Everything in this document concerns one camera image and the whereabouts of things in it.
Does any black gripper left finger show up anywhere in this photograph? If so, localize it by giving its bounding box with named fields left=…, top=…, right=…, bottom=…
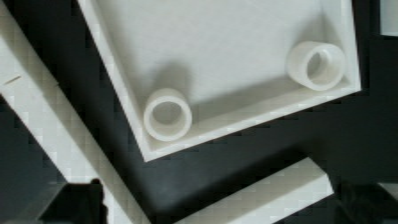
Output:
left=23, top=179, right=109, bottom=224

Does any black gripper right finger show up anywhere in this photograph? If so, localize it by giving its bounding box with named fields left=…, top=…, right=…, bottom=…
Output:
left=336, top=182, right=398, bottom=224

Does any white square tabletop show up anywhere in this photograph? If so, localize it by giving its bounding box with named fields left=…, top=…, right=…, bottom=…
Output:
left=78, top=0, right=361, bottom=160

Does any white U-shaped obstacle fence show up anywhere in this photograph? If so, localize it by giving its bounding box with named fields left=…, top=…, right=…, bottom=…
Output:
left=0, top=0, right=333, bottom=224

